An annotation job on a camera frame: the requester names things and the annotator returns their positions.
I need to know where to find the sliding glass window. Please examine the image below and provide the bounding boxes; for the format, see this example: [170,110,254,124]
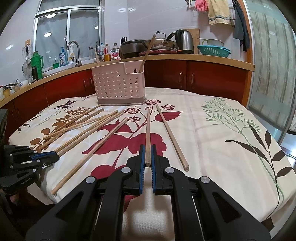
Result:
[33,0,105,70]

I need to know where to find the floral white tablecloth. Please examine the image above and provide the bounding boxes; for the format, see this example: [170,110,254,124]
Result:
[9,88,295,240]

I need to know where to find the white plastic jug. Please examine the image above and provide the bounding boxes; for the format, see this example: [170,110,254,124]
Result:
[202,39,224,47]

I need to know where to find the hanging wire strainer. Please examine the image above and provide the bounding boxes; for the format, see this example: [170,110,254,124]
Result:
[22,43,32,81]

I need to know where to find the pink rubber glove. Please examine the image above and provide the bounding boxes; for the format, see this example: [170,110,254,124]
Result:
[195,0,208,11]

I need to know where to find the pink perforated utensil holder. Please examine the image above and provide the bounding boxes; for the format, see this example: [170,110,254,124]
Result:
[91,60,146,106]

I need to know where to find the small green soap bottle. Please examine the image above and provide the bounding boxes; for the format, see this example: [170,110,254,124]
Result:
[53,57,60,69]

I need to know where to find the glass sliding door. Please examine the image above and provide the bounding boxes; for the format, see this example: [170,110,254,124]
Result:
[243,1,295,144]

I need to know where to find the teal plastic colander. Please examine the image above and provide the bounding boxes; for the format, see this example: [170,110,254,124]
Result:
[197,45,231,58]

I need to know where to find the wooden cutting board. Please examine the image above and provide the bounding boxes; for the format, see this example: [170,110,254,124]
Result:
[188,28,200,54]

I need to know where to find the white spray cleaner bottle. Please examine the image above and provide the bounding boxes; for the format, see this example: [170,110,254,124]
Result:
[68,44,76,63]

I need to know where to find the green thermos flask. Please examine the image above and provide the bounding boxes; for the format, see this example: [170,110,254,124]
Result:
[31,51,44,79]

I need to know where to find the red induction cooktop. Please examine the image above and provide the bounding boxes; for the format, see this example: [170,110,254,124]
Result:
[148,49,177,55]

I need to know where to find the knife block with knives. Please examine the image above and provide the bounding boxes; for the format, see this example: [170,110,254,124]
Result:
[119,37,127,59]

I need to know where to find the steel wok with lid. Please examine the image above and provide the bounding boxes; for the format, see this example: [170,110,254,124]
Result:
[151,31,176,50]

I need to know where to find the blue dish soap bottle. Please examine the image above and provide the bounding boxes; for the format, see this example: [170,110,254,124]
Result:
[59,47,67,66]

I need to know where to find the wooden chopstick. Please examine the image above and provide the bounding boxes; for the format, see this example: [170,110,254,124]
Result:
[43,108,105,141]
[51,117,128,195]
[55,110,118,153]
[156,105,190,172]
[139,35,156,73]
[38,104,102,151]
[56,109,127,157]
[94,48,100,66]
[145,108,151,167]

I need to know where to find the dark grey hanging cloth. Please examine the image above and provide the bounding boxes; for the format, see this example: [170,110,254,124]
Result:
[232,1,250,52]

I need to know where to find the stainless electric kettle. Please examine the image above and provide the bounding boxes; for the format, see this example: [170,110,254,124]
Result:
[166,29,194,54]

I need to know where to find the yellow hanging towel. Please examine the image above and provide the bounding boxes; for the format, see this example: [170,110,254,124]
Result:
[207,0,231,25]

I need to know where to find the red white snack bag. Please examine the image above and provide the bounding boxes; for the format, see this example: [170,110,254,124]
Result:
[110,48,121,60]

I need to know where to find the white blue patterned bowl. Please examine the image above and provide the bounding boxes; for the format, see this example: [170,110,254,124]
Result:
[18,79,29,89]

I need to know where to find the red kitchen cabinets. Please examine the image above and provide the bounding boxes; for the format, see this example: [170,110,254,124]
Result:
[1,58,255,143]

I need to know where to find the cooking oil bottle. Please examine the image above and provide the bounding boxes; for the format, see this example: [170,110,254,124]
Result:
[103,43,112,61]

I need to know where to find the black slim flask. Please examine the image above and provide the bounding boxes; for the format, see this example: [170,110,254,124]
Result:
[32,66,39,82]

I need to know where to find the black rice cooker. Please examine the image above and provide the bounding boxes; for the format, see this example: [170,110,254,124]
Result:
[122,39,147,59]

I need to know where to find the chrome sink faucet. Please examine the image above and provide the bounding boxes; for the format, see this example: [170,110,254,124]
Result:
[67,41,82,67]

